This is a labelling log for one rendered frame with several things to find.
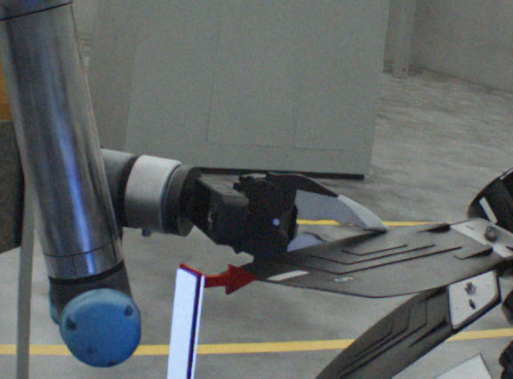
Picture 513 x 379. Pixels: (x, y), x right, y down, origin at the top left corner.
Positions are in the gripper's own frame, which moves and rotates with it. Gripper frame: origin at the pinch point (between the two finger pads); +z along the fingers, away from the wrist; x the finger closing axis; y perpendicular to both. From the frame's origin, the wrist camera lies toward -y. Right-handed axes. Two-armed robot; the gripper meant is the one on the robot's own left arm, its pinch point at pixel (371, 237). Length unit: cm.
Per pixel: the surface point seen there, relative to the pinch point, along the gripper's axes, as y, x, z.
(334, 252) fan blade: -7.0, 0.9, -2.1
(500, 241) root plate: 3.6, -1.4, 12.6
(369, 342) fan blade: 17.7, 14.3, -0.2
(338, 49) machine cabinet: 645, -51, -128
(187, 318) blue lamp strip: -24.3, 5.1, -9.2
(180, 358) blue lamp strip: -23.8, 8.4, -9.4
